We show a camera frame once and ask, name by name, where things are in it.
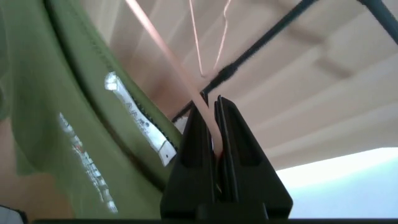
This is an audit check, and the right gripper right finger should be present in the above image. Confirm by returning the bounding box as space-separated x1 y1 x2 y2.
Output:
213 95 294 219

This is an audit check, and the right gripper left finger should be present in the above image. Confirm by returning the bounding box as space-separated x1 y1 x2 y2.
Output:
160 102 218 219

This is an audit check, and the green sleeveless shirt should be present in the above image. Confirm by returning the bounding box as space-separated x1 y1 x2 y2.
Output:
0 0 184 219

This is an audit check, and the black clothes rack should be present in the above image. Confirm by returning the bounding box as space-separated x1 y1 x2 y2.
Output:
170 0 398 124

